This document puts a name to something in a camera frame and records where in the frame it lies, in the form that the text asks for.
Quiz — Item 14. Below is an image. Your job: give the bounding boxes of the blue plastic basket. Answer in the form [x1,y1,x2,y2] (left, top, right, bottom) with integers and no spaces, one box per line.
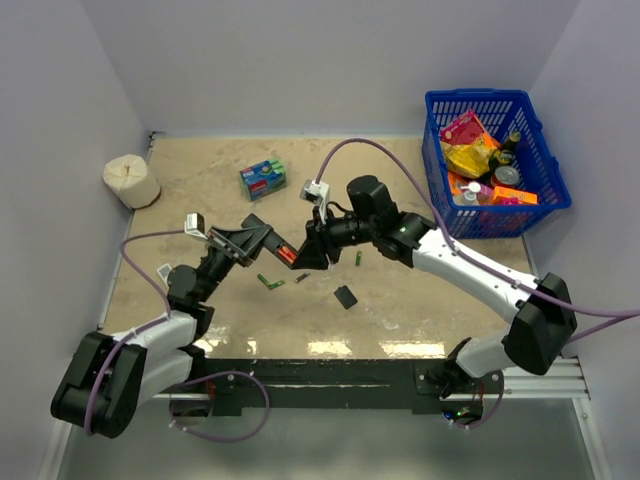
[422,89,572,239]

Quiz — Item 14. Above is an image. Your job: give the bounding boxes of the green battery left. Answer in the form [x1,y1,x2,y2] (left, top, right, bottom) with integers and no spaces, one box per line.
[256,274,271,287]

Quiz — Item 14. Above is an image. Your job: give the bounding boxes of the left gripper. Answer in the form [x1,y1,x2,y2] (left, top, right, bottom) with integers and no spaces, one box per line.
[197,225,273,303]

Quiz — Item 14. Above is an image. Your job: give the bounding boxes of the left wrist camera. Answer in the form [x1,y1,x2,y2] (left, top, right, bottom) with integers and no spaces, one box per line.
[184,212,207,241]

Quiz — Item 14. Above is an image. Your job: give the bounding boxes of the black battery cover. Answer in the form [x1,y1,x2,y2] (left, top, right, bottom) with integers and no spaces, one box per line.
[334,285,358,310]

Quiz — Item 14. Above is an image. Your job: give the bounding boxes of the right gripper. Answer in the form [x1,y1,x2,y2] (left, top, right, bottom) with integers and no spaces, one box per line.
[293,206,378,270]

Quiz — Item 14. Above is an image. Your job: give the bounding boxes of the metal tin can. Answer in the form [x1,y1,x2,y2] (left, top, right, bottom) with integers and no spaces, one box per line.
[490,165,520,188]

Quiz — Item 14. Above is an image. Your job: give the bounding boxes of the yellow snack bag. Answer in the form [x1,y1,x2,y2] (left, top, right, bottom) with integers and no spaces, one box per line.
[440,139,498,179]

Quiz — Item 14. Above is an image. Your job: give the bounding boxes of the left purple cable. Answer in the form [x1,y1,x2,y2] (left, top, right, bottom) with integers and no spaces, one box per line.
[83,229,189,437]

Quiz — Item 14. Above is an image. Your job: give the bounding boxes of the orange battery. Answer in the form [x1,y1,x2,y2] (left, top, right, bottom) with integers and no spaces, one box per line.
[279,246,296,264]

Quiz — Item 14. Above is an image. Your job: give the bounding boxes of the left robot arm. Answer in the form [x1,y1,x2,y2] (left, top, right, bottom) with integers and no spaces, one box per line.
[50,224,273,438]

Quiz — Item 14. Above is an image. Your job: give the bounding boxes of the black remote control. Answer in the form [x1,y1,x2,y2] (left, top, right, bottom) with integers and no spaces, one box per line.
[241,214,298,270]

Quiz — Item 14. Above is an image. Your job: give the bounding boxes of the pink snack bag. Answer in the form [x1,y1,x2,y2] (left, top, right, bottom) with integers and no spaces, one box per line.
[439,110,495,147]

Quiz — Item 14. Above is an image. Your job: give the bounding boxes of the beige paper roll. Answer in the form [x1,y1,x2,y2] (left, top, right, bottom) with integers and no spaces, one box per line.
[103,154,161,210]

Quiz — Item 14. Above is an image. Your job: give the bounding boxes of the black base frame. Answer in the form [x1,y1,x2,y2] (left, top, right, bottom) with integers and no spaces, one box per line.
[169,357,486,421]

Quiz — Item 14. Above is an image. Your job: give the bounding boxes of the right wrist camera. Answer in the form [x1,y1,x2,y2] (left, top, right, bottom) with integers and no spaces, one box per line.
[300,179,330,223]

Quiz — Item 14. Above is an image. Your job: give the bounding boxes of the white pump bottle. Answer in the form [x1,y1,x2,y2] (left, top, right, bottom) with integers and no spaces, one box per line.
[457,181,482,206]

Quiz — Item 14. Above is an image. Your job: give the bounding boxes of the dark glass bottle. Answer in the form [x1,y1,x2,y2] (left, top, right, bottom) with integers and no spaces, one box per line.
[488,130,521,174]

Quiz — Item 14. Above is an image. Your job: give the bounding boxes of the green battery angled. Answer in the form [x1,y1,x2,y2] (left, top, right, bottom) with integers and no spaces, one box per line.
[268,280,286,290]

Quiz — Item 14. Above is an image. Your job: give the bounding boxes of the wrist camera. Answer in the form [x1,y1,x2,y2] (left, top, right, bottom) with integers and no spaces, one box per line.
[184,212,207,241]
[300,179,330,223]

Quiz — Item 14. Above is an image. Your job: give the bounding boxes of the green battery pack box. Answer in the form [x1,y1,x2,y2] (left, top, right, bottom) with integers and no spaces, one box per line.
[239,158,287,201]

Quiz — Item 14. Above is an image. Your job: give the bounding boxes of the dark battery on table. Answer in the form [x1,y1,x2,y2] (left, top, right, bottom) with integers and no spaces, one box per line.
[295,272,310,283]

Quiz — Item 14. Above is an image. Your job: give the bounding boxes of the orange pink box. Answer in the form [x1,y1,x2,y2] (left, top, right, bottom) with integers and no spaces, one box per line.
[490,186,538,206]

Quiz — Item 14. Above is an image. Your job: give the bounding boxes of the purple cable loop front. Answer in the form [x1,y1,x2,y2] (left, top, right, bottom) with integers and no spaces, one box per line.
[169,369,274,445]

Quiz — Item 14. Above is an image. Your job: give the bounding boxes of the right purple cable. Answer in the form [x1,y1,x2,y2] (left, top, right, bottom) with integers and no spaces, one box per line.
[315,137,640,346]

